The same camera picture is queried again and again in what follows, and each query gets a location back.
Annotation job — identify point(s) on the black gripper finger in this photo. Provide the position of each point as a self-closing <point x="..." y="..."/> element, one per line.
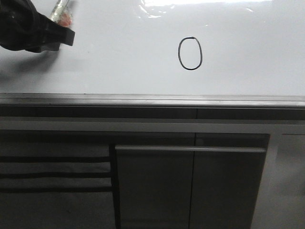
<point x="22" y="27"/>

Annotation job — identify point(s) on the grey louvered panel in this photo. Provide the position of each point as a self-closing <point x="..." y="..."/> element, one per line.
<point x="56" y="186"/>

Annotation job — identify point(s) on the grey cabinet with handle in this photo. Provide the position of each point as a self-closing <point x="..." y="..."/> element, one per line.
<point x="202" y="181"/>

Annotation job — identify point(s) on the black taped whiteboard marker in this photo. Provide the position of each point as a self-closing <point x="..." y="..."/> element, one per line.
<point x="61" y="14"/>

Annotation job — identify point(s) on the white whiteboard with metal frame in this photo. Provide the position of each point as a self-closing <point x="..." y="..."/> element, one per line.
<point x="193" y="53"/>

